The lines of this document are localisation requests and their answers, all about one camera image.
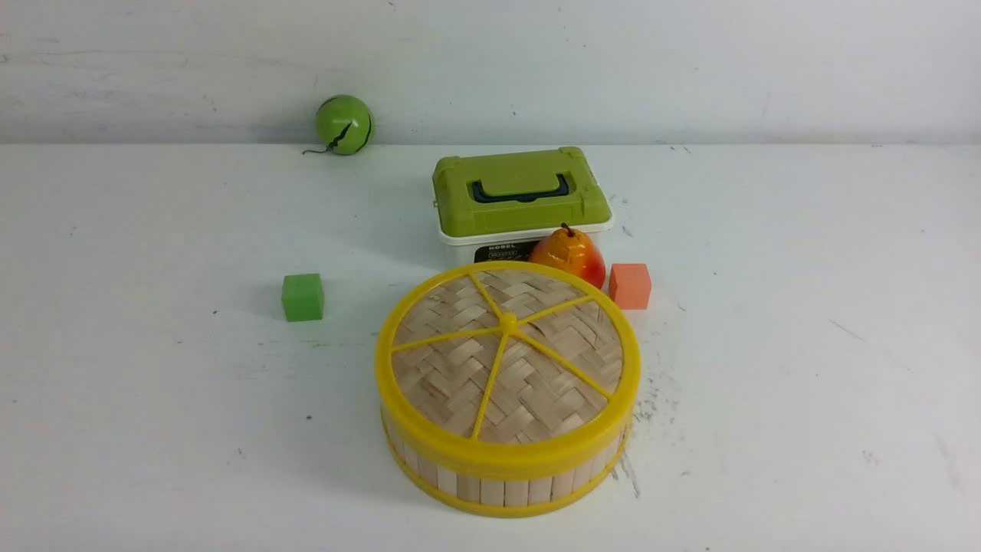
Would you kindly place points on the yellow woven steamer lid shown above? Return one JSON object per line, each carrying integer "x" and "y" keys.
{"x": 508, "y": 371}

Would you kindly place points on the yellow bamboo steamer basket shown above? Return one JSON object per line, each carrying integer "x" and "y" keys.
{"x": 504, "y": 498}

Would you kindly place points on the green lidded storage box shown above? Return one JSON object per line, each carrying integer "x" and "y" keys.
{"x": 497, "y": 207}

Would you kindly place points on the red yellow toy pear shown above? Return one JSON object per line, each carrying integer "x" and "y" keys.
{"x": 572, "y": 251}

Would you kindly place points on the orange foam cube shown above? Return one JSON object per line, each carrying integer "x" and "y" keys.
{"x": 630, "y": 286}

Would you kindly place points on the green foam cube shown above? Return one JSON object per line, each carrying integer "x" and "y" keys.
{"x": 302, "y": 297}

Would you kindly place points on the green toy watermelon ball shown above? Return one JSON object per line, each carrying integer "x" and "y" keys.
{"x": 344, "y": 124}

